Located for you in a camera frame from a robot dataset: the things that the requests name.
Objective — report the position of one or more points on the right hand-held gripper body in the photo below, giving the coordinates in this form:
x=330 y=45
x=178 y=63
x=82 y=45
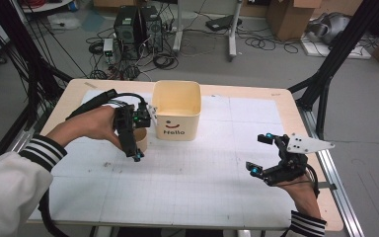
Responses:
x=291 y=161

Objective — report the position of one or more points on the aluminium table rail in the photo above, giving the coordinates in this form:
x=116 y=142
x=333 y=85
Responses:
x=335 y=184
x=19 y=140

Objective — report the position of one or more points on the white flat board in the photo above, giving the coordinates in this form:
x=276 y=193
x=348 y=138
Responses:
x=325 y=51

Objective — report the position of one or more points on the black metal frame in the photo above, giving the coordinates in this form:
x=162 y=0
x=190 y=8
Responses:
x=339 y=56
x=23 y=49

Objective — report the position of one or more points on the white metal stand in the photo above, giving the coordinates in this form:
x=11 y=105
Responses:
x=233 y=36

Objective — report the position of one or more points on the person's right hand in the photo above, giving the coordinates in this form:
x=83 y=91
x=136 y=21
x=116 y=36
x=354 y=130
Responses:
x=304 y=197

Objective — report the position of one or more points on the person's left hand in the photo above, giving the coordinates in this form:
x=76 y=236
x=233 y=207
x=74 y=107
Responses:
x=89 y=125

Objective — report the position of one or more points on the white grid mat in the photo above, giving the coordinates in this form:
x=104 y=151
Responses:
x=210 y=184

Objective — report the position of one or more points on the flat black floor device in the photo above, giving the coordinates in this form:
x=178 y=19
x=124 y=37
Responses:
x=222 y=23

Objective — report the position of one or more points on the small white power box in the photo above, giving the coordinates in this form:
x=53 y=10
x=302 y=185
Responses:
x=108 y=46

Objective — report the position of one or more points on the cream plastic bin with smiley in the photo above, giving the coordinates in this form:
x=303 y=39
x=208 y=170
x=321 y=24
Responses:
x=177 y=115

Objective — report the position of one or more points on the large cardboard box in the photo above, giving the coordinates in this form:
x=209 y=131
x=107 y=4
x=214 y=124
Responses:
x=291 y=19

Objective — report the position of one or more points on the grey bag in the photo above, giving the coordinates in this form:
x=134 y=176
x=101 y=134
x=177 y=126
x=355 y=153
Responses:
x=330 y=28

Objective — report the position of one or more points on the black computer tower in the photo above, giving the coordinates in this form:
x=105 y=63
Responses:
x=153 y=29
x=126 y=26

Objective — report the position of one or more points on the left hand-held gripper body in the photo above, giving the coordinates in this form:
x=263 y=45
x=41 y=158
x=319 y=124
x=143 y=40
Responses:
x=125 y=118

